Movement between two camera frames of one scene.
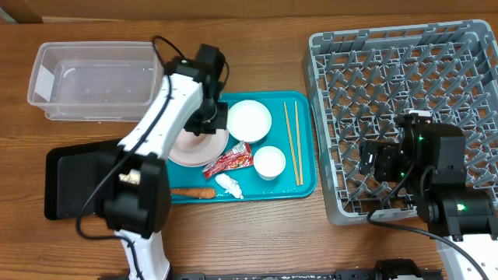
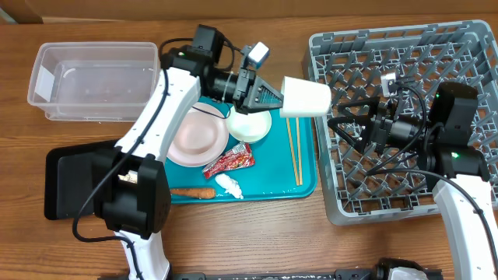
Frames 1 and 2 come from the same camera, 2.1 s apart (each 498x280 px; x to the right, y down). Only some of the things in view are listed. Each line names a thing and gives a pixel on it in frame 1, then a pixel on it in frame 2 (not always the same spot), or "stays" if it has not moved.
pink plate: x=189 y=149 stays
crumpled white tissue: x=229 y=184 stays
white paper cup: x=269 y=162 -> x=303 y=98
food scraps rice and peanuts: x=134 y=176 stays
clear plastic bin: x=94 y=81 stays
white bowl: x=249 y=120 stays
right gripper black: x=384 y=158 -> x=373 y=131
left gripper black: x=219 y=122 -> x=251 y=85
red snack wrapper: x=240 y=155 stays
